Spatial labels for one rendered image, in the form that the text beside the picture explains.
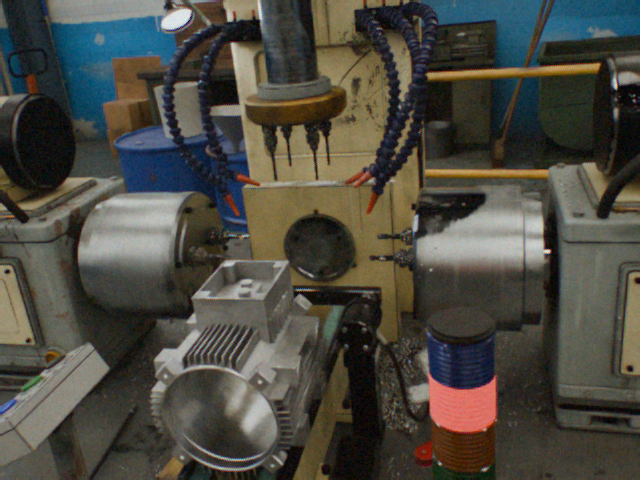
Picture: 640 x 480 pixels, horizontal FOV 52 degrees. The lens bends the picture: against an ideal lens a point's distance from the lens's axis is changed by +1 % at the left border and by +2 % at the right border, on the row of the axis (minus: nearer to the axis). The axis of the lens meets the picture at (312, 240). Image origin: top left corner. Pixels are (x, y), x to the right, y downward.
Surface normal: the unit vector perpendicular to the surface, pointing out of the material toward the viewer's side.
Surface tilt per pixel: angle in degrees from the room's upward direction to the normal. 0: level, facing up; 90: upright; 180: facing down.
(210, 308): 90
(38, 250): 89
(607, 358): 89
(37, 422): 63
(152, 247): 58
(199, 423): 51
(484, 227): 43
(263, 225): 90
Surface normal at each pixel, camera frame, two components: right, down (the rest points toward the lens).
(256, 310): -0.24, 0.38
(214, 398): 0.69, -0.58
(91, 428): -0.10, -0.92
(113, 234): -0.24, -0.35
